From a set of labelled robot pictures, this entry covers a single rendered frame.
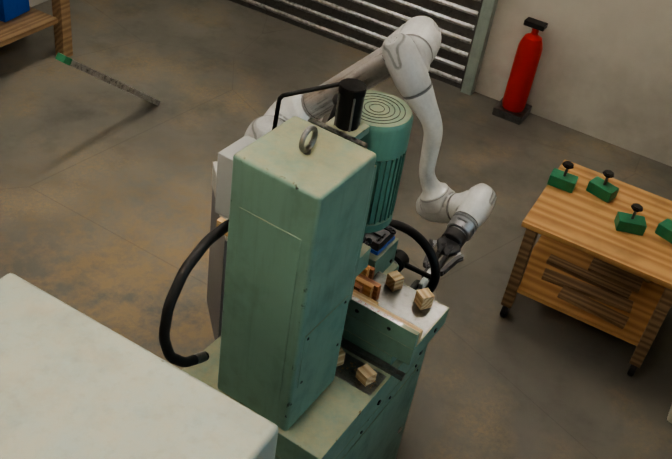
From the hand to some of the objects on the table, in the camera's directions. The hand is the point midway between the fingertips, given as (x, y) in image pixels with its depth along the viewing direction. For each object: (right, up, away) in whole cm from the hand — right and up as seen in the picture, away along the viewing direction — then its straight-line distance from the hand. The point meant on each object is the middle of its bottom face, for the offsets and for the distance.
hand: (426, 278), depth 270 cm
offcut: (-5, -4, -34) cm, 35 cm away
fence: (-33, -2, -37) cm, 50 cm away
